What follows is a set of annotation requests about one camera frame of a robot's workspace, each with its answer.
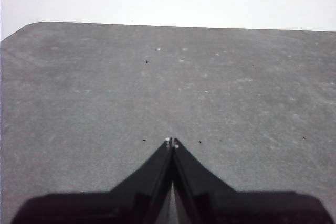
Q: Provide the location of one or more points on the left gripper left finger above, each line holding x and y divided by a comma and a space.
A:
131, 197

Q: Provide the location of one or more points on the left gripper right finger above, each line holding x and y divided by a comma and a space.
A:
210, 200

